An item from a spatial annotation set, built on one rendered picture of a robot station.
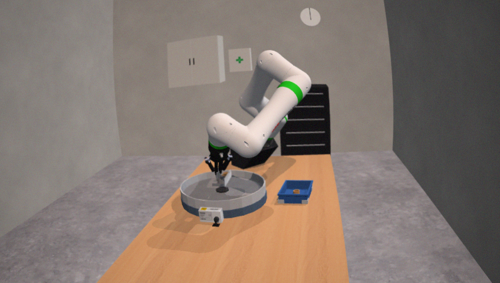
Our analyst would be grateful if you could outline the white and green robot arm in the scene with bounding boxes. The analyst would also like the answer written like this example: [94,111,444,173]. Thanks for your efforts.
[206,50,311,158]

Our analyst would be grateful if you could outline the blue crate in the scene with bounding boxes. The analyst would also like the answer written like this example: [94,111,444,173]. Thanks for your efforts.
[277,180,313,204]

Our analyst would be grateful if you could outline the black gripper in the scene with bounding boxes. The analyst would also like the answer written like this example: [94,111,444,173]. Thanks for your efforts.
[205,154,233,180]

